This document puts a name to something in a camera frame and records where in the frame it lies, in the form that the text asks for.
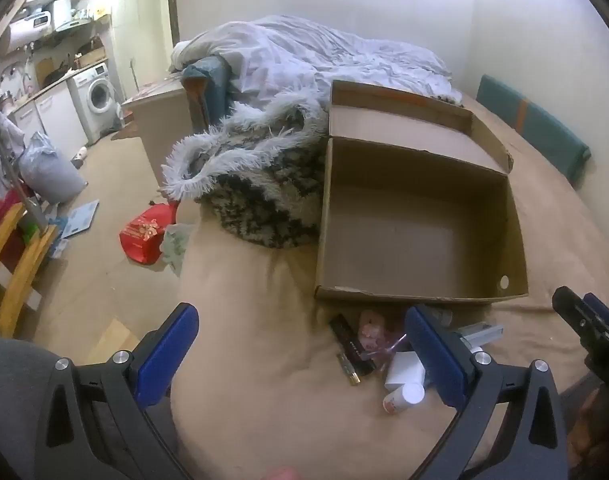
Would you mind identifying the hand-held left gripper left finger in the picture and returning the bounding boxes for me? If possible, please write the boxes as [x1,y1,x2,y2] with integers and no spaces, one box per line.
[33,302,200,480]

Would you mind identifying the white remote control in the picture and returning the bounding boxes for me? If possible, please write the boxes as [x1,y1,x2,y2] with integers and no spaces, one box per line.
[455,323,504,349]

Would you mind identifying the grey garbage bag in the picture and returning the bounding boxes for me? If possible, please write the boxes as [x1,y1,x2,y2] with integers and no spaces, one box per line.
[18,132,86,204]

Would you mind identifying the person's grey trouser leg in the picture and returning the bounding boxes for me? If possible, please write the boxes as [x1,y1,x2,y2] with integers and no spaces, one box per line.
[0,338,52,480]

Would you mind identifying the green and white plastic bag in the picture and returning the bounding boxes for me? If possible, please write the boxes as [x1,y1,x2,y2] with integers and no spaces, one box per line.
[161,222,196,279]

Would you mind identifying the teal cushion with brown underside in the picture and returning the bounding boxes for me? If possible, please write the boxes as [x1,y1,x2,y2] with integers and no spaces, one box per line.
[181,55,231,131]

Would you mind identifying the white crumpled duvet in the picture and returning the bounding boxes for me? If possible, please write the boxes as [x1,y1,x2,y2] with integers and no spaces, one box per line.
[170,15,465,111]

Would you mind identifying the white washing machine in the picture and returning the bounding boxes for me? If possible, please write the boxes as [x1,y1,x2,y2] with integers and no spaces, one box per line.
[67,62,119,144]

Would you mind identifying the teal cushion with orange stripe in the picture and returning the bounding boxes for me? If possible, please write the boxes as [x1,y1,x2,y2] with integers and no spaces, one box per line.
[475,74,592,191]

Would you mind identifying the wooden chair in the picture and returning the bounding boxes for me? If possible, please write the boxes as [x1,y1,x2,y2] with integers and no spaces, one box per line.
[0,190,60,339]

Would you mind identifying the white water heater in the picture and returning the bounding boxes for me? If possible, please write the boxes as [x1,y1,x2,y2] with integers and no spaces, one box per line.
[0,10,54,57]

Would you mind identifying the white charger plug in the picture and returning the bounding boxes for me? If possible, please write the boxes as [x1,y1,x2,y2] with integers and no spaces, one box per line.
[385,351,426,387]

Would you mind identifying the black cosmetic tube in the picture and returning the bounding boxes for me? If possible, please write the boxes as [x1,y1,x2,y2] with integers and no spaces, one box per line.
[329,313,378,376]

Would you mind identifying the light blue bathroom scale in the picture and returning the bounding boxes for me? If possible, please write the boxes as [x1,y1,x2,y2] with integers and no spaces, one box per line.
[59,200,100,239]

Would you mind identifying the person's right hand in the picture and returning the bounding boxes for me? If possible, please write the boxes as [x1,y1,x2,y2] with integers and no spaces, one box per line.
[567,384,609,468]

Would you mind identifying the translucent pink scraping tool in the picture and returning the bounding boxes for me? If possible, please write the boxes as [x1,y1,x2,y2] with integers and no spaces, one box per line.
[359,310,410,362]

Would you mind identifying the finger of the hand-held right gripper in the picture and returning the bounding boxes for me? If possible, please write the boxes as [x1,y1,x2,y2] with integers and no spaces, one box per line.
[582,293,609,344]
[552,286,609,361]

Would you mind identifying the cardboard box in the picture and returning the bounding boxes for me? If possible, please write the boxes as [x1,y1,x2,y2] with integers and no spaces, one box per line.
[313,79,530,307]

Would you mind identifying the fluffy black and white blanket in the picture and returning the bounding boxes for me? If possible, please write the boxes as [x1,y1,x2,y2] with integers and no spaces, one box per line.
[160,91,333,250]

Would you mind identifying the white kitchen cabinet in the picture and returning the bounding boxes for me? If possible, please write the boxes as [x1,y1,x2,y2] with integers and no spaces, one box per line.
[8,82,88,147]

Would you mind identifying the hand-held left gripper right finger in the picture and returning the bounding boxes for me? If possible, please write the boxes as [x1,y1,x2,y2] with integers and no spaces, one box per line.
[405,304,569,480]

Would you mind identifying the red gift bag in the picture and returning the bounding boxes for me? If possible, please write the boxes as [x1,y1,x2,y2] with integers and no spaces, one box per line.
[119,202,181,265]

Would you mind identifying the white bedside table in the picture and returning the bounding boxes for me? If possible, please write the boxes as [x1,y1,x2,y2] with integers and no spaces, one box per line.
[121,80,196,197]

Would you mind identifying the white bottle with pink label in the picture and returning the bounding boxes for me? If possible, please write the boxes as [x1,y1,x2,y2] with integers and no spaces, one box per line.
[382,382,426,416]

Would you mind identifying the white range hood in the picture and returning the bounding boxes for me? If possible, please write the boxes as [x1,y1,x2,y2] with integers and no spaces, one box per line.
[52,0,92,33]

